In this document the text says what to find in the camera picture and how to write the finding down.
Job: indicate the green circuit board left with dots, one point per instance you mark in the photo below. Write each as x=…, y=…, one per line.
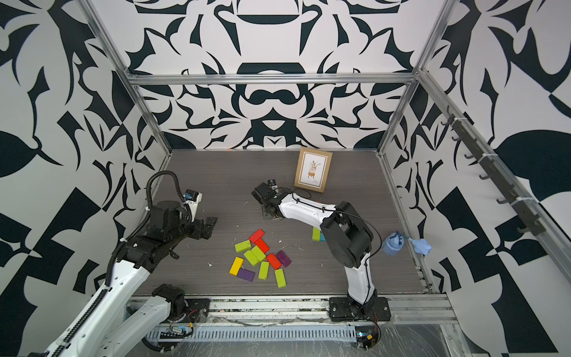
x=177, y=332

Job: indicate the wooden picture frame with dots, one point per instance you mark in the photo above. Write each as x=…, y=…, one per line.
x=313, y=168

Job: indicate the purple block centre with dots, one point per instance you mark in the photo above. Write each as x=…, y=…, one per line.
x=283, y=258

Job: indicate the red block pile middle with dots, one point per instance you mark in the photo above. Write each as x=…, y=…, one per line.
x=261, y=244

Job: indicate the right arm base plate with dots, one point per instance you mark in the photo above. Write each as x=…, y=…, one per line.
x=347, y=309

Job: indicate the yellow block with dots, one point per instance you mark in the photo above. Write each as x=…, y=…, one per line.
x=236, y=266

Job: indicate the circuit board right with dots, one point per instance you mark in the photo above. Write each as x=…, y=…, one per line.
x=367, y=336

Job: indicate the purple block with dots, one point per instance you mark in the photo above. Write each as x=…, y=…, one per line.
x=283, y=258
x=246, y=275

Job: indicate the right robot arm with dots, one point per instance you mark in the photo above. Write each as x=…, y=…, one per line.
x=346, y=234

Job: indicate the purple block lower left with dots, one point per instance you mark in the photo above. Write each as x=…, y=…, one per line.
x=246, y=275

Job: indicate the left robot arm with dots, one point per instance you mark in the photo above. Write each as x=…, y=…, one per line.
x=170, y=218

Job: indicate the red block pile lower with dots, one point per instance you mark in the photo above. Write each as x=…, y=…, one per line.
x=274, y=261

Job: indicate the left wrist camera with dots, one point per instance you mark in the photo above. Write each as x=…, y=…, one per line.
x=191, y=202

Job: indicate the white cable duct strip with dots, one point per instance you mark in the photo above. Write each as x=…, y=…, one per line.
x=307, y=333

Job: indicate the red block top of pile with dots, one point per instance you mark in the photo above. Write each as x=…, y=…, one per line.
x=258, y=234

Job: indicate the aluminium front rail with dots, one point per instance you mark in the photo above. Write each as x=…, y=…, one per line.
x=270, y=310

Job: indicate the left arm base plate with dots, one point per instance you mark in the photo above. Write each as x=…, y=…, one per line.
x=195, y=310

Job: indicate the lime block bottom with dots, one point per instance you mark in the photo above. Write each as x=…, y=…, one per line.
x=280, y=278

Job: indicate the wall hook rail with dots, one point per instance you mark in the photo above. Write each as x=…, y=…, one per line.
x=512, y=192

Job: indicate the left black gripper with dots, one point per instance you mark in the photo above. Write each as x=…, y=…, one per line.
x=200, y=233

